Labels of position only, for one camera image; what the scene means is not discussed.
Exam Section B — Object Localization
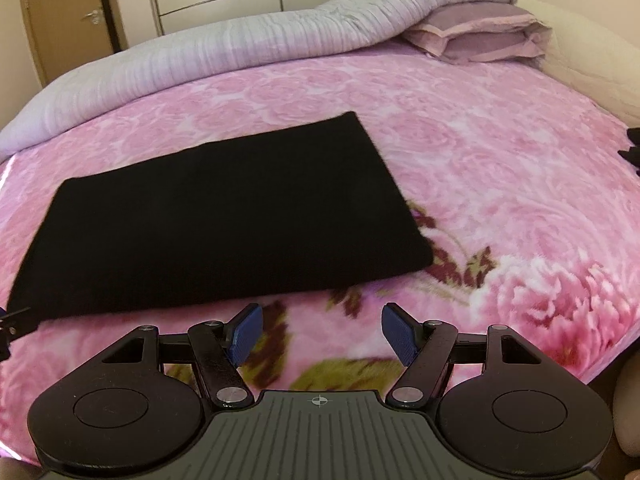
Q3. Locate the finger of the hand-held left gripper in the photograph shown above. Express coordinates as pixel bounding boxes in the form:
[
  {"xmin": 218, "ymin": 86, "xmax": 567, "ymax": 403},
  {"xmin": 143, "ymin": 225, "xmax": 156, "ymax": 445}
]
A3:
[{"xmin": 0, "ymin": 306, "xmax": 40, "ymax": 359}]

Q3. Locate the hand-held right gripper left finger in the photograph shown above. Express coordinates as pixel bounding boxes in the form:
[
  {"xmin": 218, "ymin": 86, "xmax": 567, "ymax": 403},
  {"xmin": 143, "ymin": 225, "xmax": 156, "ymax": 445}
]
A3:
[{"xmin": 100, "ymin": 303, "xmax": 265, "ymax": 409}]

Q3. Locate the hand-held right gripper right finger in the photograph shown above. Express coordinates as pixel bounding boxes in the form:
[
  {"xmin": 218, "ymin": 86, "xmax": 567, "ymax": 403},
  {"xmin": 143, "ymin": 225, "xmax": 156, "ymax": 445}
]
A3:
[{"xmin": 381, "ymin": 303, "xmax": 544, "ymax": 408}]

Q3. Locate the black garment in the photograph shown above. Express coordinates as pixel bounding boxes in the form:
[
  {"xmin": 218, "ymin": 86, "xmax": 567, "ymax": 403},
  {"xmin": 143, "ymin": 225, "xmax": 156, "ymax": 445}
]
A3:
[{"xmin": 6, "ymin": 111, "xmax": 435, "ymax": 322}]

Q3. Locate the pink floral blanket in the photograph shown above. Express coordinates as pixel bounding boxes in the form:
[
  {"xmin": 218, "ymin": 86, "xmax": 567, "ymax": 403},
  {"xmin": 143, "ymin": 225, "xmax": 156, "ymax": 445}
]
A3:
[{"xmin": 0, "ymin": 41, "xmax": 640, "ymax": 461}]

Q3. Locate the person's leg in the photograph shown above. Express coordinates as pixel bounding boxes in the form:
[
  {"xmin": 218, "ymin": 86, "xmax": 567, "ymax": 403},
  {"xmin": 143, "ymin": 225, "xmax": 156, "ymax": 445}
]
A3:
[{"xmin": 612, "ymin": 359, "xmax": 640, "ymax": 467}]

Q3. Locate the lilac striped quilt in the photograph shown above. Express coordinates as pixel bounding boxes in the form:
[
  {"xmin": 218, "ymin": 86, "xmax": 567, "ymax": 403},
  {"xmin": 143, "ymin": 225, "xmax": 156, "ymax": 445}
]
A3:
[{"xmin": 0, "ymin": 0, "xmax": 519, "ymax": 157}]

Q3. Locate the dark cloth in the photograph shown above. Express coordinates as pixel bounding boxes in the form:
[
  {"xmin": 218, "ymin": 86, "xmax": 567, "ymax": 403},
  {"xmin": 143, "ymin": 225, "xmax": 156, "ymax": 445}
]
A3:
[{"xmin": 618, "ymin": 127, "xmax": 640, "ymax": 177}]

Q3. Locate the purple pillow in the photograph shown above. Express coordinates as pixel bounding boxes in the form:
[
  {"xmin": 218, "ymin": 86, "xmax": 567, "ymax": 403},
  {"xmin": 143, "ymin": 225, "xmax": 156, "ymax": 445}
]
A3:
[{"xmin": 402, "ymin": 3, "xmax": 554, "ymax": 65}]

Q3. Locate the wooden door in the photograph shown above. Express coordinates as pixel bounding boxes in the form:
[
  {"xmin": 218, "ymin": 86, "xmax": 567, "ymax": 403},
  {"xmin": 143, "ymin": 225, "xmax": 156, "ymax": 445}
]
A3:
[{"xmin": 16, "ymin": 0, "xmax": 122, "ymax": 87}]

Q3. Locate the long cream bolster pillow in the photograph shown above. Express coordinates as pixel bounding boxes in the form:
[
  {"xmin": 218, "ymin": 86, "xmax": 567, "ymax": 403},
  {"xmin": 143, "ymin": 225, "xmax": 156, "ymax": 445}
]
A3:
[{"xmin": 519, "ymin": 0, "xmax": 640, "ymax": 130}]

